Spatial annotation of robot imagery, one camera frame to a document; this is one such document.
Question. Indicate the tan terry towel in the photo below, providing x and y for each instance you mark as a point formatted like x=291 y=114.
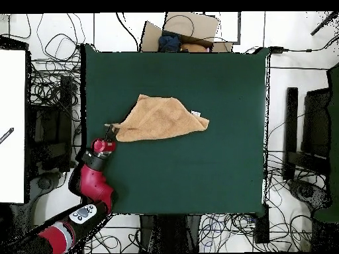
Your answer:
x=159 y=119

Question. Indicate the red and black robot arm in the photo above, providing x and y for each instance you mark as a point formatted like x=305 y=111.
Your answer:
x=92 y=182

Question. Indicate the black equipment block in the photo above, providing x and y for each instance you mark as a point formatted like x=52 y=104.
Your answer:
x=53 y=127

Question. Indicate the dark green table cloth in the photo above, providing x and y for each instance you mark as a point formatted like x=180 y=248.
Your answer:
x=185 y=172

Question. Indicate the black label strip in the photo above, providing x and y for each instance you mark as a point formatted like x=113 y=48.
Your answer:
x=6 y=135

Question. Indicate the white board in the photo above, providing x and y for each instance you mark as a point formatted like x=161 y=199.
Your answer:
x=12 y=105

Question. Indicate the dark blue cloth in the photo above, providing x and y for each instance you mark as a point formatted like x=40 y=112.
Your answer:
x=169 y=43

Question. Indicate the orange cloth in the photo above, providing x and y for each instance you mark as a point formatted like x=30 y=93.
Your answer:
x=193 y=48

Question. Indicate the brown cardboard box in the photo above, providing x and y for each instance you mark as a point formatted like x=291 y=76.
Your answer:
x=190 y=25

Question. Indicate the black box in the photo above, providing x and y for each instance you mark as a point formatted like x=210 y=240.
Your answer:
x=262 y=227

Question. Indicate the black power adapter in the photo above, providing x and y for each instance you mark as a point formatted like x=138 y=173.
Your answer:
x=276 y=49

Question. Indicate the green cloth cover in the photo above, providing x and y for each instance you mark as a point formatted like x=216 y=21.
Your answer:
x=334 y=132

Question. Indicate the black rod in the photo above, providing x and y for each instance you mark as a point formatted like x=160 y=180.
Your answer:
x=323 y=25

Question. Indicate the black pedestal foot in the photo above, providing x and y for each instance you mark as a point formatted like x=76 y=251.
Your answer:
x=307 y=193
x=44 y=182

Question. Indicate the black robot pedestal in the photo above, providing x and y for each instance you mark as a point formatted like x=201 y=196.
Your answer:
x=169 y=232

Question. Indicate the black frame stand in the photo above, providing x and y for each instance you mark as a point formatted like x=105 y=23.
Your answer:
x=291 y=119

